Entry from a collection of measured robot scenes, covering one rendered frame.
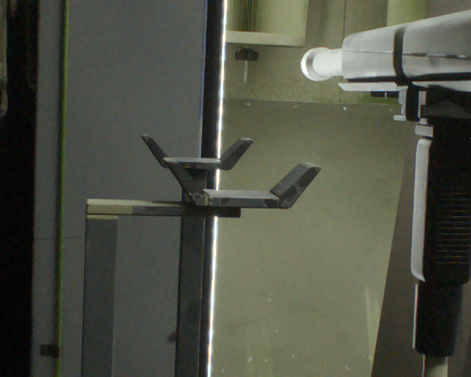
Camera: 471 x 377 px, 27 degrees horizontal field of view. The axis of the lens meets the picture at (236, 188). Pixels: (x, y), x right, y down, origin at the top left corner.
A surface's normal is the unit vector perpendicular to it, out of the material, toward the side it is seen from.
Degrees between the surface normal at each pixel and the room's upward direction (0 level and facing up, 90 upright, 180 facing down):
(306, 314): 57
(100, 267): 90
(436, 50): 91
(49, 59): 90
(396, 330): 90
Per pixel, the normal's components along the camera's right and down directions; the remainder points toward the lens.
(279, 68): 0.15, 0.11
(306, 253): 0.15, -0.44
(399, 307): -0.97, -0.02
